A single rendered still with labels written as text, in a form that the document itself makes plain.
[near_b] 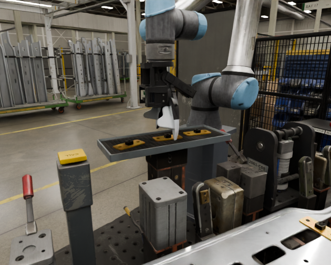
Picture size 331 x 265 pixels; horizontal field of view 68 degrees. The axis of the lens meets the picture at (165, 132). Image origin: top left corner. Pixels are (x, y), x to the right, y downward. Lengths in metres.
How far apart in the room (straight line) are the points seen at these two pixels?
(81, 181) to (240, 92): 0.58
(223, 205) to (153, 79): 0.36
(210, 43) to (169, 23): 2.74
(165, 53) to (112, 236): 0.75
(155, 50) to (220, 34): 2.70
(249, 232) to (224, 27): 2.88
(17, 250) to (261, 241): 0.48
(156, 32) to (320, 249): 0.60
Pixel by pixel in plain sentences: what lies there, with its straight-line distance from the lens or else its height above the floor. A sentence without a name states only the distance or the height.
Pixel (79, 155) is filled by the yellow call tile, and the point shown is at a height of 1.16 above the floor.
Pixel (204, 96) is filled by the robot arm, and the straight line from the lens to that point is 0.98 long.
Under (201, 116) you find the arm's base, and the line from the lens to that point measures 1.00.
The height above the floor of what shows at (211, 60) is 1.39.
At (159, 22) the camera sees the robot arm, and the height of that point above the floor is 1.47.
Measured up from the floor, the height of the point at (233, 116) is 0.70.
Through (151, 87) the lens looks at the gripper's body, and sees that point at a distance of 0.64.
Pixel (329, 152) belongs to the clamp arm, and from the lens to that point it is 0.97.
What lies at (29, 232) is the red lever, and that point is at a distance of 0.57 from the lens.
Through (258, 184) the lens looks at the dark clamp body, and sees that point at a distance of 0.74.
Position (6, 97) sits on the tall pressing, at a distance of 7.11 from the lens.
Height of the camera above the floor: 1.38
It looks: 16 degrees down
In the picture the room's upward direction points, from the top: straight up
